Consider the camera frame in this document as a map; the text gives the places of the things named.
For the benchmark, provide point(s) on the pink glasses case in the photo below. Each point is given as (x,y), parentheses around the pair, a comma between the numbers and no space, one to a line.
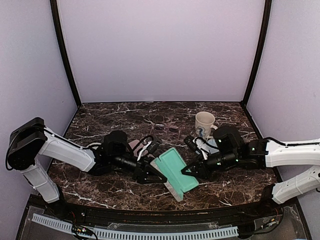
(136,144)

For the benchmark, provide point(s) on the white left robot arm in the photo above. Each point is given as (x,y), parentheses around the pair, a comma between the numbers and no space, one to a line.
(34,139)

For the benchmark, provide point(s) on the black left corner post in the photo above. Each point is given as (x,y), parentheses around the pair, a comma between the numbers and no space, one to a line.
(63,51)

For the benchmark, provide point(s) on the white slotted cable duct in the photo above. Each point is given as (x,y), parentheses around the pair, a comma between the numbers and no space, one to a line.
(117,231)

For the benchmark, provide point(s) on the clear frame dark-lens sunglasses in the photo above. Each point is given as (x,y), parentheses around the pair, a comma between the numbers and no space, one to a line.
(169,134)

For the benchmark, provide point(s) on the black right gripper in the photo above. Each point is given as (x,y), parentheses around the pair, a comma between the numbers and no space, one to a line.
(201,167)

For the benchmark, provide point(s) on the cream ceramic mug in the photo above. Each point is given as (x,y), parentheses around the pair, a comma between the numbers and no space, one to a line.
(205,124)

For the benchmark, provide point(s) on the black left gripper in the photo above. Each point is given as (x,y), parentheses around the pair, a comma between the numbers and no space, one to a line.
(142,174)

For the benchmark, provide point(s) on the light blue cloth near mug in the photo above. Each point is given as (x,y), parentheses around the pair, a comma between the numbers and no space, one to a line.
(212,146)

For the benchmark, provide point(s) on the black right corner post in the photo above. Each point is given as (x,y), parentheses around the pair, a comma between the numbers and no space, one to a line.
(258,53)

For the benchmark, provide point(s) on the black front rail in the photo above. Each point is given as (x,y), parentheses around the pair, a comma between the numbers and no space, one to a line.
(225,215)

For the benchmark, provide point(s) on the grey glasses case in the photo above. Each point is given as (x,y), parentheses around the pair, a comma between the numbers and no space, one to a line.
(170,163)

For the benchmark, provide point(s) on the black corner post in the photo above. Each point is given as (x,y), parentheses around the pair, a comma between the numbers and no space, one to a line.
(258,53)
(63,51)

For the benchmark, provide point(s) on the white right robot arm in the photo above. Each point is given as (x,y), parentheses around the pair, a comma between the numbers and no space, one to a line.
(294,153)

